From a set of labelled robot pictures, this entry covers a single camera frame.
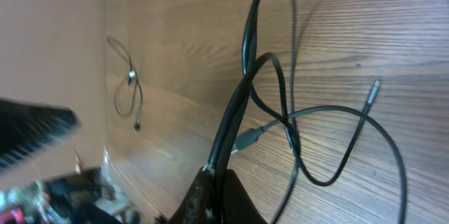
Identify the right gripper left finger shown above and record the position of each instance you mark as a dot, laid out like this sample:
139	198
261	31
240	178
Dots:
196	207

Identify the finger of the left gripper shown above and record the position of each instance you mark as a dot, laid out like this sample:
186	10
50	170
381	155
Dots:
27	128

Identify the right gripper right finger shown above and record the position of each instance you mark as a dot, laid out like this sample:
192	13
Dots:
237	207

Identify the cardboard back panel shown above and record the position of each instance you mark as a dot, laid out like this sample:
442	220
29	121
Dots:
53	52

